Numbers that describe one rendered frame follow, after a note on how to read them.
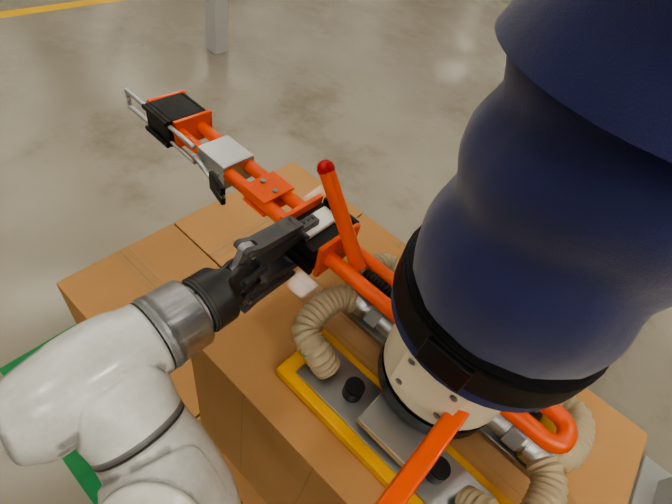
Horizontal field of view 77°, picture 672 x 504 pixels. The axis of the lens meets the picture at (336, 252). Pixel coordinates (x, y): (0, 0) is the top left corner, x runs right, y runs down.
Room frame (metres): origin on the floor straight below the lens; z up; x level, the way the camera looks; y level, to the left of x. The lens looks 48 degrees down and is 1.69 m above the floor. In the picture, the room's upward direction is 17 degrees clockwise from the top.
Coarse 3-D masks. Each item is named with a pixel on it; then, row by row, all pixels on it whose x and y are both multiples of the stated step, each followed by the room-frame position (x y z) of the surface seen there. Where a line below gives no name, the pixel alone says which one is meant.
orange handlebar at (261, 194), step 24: (240, 192) 0.48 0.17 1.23; (264, 192) 0.47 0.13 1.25; (288, 192) 0.49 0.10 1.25; (264, 216) 0.45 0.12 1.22; (336, 264) 0.38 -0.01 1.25; (360, 288) 0.35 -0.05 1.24; (384, 312) 0.33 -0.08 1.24; (552, 408) 0.26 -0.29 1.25; (432, 432) 0.19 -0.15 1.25; (456, 432) 0.20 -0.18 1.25; (528, 432) 0.22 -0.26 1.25; (552, 432) 0.23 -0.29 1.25; (576, 432) 0.24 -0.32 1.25; (432, 456) 0.16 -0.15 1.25; (408, 480) 0.13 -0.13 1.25
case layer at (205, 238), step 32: (320, 192) 1.33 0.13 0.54; (192, 224) 0.97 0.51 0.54; (224, 224) 1.01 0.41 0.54; (256, 224) 1.05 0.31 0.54; (128, 256) 0.76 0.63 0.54; (160, 256) 0.80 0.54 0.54; (192, 256) 0.83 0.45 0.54; (224, 256) 0.87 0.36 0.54; (64, 288) 0.59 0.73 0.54; (96, 288) 0.62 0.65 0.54; (128, 288) 0.65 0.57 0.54; (192, 384) 0.43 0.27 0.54
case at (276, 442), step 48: (384, 240) 0.59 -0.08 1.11; (288, 288) 0.42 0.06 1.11; (240, 336) 0.31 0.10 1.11; (288, 336) 0.33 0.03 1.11; (336, 336) 0.35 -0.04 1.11; (240, 384) 0.24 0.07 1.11; (240, 432) 0.23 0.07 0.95; (288, 432) 0.19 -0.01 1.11; (624, 432) 0.33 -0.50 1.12; (288, 480) 0.17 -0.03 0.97; (336, 480) 0.15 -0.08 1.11; (528, 480) 0.22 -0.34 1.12; (576, 480) 0.24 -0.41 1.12; (624, 480) 0.26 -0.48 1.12
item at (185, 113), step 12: (168, 96) 0.63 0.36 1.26; (180, 96) 0.64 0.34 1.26; (156, 108) 0.59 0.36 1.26; (168, 108) 0.60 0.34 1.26; (180, 108) 0.61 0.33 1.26; (192, 108) 0.62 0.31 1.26; (180, 120) 0.57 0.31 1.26; (192, 120) 0.59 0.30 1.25; (204, 120) 0.61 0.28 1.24; (192, 132) 0.59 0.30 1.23; (180, 144) 0.57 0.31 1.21
